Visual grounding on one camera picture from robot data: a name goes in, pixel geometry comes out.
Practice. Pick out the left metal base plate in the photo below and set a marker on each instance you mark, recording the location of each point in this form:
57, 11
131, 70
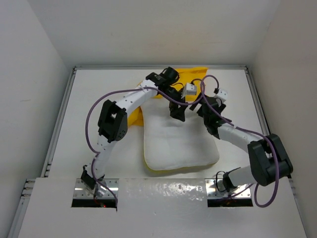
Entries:
81, 191

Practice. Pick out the metal base plate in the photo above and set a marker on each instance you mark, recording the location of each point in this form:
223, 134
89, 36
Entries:
216, 190
81, 191

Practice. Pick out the white front cover board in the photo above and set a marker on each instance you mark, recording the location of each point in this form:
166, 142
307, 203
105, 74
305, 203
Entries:
156, 208

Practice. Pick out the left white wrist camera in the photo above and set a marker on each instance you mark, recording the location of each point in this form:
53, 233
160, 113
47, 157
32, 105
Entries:
189, 90

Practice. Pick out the white pillow yellow edge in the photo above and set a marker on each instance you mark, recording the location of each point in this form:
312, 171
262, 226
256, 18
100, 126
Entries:
170, 144

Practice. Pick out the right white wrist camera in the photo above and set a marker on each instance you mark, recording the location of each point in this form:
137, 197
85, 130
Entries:
221, 94

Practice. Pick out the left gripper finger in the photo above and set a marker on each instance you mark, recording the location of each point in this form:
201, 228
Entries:
181, 113
173, 108

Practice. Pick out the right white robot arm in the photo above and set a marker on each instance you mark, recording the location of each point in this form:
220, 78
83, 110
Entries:
268, 159

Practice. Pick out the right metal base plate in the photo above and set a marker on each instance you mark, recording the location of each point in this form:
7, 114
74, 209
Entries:
216, 190

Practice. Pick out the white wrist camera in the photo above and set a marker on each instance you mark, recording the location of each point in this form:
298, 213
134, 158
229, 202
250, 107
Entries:
221, 94
189, 90

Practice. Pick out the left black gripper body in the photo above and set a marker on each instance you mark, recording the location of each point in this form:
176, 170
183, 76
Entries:
175, 95

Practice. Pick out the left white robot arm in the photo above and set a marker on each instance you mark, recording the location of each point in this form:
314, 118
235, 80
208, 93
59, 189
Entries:
113, 120

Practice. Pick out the yellow pillowcase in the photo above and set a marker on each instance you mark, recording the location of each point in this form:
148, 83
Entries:
186, 76

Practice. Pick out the aluminium table frame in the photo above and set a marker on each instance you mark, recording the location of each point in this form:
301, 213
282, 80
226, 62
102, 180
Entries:
68, 151

